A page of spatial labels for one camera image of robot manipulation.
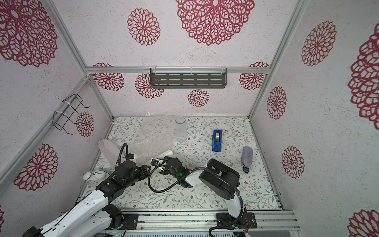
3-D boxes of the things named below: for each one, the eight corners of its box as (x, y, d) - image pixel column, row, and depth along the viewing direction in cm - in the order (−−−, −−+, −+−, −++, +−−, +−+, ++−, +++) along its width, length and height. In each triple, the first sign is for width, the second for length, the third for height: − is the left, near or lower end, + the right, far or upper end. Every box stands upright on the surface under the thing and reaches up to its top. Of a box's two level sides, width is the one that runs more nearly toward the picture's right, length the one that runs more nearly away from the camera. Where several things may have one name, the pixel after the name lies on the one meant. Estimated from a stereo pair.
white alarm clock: (93, 188, 87) (80, 179, 77) (97, 179, 90) (85, 170, 80) (111, 188, 87) (101, 179, 77) (114, 179, 90) (104, 170, 80)
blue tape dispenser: (211, 151, 103) (213, 145, 98) (212, 135, 112) (213, 129, 106) (220, 152, 103) (221, 146, 97) (220, 136, 112) (221, 130, 106)
